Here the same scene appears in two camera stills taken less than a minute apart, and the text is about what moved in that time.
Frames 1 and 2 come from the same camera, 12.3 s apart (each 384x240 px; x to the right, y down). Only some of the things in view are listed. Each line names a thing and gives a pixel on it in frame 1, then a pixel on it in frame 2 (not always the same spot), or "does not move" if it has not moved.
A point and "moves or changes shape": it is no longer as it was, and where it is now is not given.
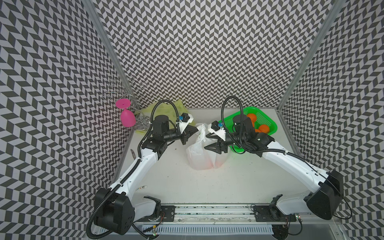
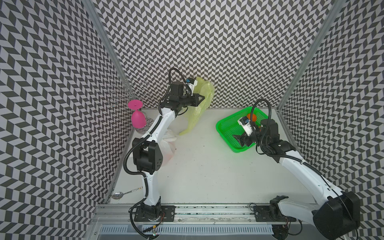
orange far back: [253, 117] does not move
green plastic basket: [262, 118] does not move
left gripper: [185, 134] to [195, 101]
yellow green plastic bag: [166, 109] moves or changes shape
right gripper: [217, 145] to [243, 137]
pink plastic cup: [128, 118] to [138, 119]
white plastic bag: [200, 158] to [167, 146]
